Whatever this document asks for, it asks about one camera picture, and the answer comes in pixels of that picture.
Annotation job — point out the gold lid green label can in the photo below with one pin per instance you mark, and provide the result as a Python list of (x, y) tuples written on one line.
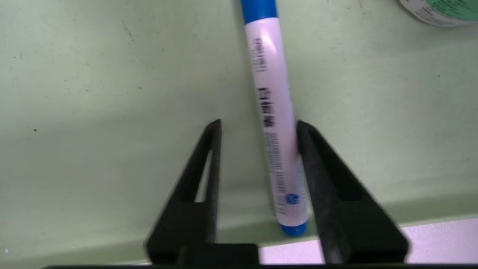
[(444, 11)]

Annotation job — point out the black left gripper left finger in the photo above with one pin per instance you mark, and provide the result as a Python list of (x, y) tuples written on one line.
[(186, 228)]

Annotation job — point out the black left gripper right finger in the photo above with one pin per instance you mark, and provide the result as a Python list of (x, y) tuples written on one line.
[(347, 224)]

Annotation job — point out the light green plastic tray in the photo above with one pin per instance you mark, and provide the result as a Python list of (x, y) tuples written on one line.
[(112, 93)]

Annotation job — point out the white marker with blue cap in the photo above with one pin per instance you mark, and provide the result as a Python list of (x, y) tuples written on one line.
[(272, 93)]

